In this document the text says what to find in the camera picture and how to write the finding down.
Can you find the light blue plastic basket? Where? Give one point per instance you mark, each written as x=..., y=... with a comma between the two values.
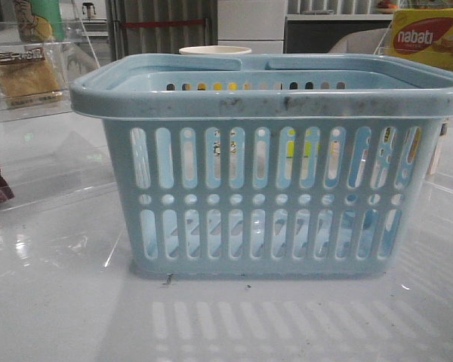
x=198, y=149

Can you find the clear acrylic left shelf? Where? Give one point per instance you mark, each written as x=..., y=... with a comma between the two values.
x=47, y=150

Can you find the orange snack box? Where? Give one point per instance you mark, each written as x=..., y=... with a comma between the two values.
x=429, y=148

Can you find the packaged bread slice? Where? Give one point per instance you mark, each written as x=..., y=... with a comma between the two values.
x=28, y=77

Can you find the white cabinet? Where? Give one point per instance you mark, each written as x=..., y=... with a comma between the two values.
x=258, y=25

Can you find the green cartoon snack can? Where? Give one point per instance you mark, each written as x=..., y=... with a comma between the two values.
x=39, y=20

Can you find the fruit plate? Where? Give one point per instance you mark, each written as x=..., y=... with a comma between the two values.
x=386, y=6

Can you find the yellow nabati wafer box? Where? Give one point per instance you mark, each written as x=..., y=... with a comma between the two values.
x=424, y=36

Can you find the red barrier belt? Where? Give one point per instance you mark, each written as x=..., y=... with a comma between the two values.
x=166, y=23

